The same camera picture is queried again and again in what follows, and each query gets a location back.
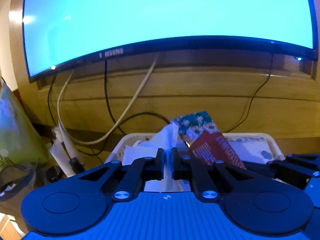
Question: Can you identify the beige cable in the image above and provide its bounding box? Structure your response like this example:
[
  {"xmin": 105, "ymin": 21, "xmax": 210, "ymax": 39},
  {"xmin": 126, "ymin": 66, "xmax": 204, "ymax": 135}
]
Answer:
[{"xmin": 56, "ymin": 55, "xmax": 158, "ymax": 146}]

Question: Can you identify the green floral bag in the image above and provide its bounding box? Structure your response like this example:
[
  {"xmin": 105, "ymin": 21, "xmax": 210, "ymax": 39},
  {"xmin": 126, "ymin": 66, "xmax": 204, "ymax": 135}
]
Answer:
[{"xmin": 1, "ymin": 83, "xmax": 50, "ymax": 202}]

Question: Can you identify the black hanging cable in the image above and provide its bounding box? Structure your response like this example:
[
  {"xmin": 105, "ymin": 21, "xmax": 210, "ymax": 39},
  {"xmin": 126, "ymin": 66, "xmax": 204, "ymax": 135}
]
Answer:
[{"xmin": 222, "ymin": 53, "xmax": 275, "ymax": 133}]

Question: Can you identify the red brown snack packet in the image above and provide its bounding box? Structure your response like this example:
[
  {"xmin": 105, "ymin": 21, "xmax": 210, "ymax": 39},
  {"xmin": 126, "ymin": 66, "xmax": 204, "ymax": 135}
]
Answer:
[{"xmin": 189, "ymin": 132, "xmax": 246, "ymax": 169}]

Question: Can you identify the white power adapter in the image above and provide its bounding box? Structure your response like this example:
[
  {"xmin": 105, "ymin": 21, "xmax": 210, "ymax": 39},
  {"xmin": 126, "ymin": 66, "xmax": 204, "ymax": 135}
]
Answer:
[{"xmin": 50, "ymin": 122, "xmax": 85, "ymax": 177}]

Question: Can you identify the samsung monitor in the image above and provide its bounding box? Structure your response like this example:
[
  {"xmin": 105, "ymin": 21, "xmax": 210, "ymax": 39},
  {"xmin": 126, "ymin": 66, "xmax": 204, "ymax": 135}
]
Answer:
[{"xmin": 22, "ymin": 0, "xmax": 319, "ymax": 82}]

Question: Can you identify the white tissue paper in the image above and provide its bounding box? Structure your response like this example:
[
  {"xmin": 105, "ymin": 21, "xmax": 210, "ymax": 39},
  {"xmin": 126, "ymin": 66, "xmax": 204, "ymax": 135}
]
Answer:
[{"xmin": 122, "ymin": 122, "xmax": 190, "ymax": 193}]

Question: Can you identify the green floral packet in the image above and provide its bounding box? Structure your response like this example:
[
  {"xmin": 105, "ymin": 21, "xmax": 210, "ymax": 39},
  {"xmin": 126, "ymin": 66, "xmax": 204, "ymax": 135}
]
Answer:
[{"xmin": 171, "ymin": 111, "xmax": 220, "ymax": 145}]

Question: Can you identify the black looped cable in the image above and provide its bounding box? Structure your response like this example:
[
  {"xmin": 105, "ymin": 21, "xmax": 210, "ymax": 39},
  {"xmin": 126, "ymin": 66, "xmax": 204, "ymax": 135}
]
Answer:
[{"xmin": 47, "ymin": 60, "xmax": 172, "ymax": 156}]

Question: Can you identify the purple label wet wipes pack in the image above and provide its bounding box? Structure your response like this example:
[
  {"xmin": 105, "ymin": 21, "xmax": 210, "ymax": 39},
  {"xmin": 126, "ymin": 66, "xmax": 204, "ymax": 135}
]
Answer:
[{"xmin": 227, "ymin": 137, "xmax": 274, "ymax": 164}]

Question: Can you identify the white perforated plastic basket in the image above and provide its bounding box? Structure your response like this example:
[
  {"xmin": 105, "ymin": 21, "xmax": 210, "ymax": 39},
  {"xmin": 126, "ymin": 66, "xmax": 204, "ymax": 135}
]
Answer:
[{"xmin": 106, "ymin": 129, "xmax": 284, "ymax": 165}]

